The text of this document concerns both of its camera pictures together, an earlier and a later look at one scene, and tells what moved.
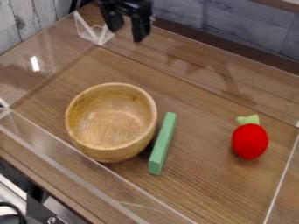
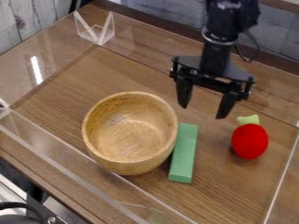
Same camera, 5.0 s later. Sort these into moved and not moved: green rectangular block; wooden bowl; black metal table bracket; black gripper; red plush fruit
Moved: wooden bowl; green rectangular block; black gripper
Not moved: red plush fruit; black metal table bracket
